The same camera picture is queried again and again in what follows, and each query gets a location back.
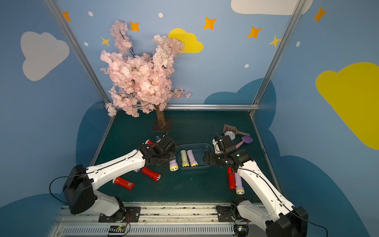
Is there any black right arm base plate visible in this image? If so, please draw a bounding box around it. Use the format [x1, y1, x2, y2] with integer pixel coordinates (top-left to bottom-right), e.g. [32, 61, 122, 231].
[215, 205, 236, 222]

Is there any pink blossom artificial tree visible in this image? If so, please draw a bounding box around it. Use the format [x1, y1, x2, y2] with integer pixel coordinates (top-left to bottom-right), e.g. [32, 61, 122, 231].
[100, 20, 191, 131]

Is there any light purple flashlight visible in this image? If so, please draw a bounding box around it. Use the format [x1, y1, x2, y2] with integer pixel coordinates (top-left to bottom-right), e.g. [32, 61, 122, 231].
[169, 160, 179, 172]

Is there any green circuit board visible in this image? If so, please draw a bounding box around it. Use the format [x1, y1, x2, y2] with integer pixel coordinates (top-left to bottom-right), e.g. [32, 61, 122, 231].
[107, 225, 127, 237]
[233, 225, 249, 237]

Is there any brown plastic litter scoop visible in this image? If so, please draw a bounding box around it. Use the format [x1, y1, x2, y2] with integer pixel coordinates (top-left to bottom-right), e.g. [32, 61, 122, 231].
[223, 124, 250, 136]

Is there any purple flashlight group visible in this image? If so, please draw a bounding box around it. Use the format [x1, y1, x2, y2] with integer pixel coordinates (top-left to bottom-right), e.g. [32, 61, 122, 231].
[187, 150, 198, 167]

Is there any aluminium frame rail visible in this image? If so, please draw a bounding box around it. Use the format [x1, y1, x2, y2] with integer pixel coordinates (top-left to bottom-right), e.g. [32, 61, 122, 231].
[165, 104, 260, 111]

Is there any red flashlight right group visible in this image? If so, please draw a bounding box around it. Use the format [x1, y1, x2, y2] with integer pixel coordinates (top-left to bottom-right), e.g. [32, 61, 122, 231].
[227, 167, 236, 190]

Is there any right green circuit board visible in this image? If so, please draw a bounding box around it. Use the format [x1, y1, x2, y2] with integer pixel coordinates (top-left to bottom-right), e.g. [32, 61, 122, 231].
[233, 225, 249, 237]

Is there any purple spatula with pink handle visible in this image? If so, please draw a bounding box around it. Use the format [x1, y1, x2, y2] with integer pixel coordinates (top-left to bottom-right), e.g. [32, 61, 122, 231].
[236, 136, 254, 149]

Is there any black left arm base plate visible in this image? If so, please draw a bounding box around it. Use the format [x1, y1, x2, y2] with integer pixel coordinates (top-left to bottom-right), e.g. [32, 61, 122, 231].
[98, 197, 141, 223]

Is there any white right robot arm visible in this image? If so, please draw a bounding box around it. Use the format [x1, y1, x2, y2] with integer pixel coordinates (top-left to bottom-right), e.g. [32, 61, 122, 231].
[203, 135, 309, 237]

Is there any teal plastic storage box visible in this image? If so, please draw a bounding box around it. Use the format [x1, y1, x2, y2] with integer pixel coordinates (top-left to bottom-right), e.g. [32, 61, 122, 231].
[176, 143, 213, 171]

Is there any purple flashlight far right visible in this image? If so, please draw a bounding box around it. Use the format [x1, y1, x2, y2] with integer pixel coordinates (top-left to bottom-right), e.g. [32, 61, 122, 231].
[235, 173, 245, 195]

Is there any pale yellow flashlight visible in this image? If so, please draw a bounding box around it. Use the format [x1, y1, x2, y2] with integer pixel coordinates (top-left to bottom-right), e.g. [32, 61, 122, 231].
[180, 150, 190, 167]

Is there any left green circuit board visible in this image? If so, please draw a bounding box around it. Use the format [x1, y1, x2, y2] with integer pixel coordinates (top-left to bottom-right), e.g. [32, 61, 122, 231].
[107, 225, 127, 237]

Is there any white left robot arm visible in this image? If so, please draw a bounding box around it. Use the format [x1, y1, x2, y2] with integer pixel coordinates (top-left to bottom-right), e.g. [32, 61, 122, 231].
[63, 135, 178, 222]

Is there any silver pull-tab tin can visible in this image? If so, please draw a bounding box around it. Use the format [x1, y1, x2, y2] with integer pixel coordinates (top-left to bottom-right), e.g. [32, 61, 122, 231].
[225, 131, 236, 141]

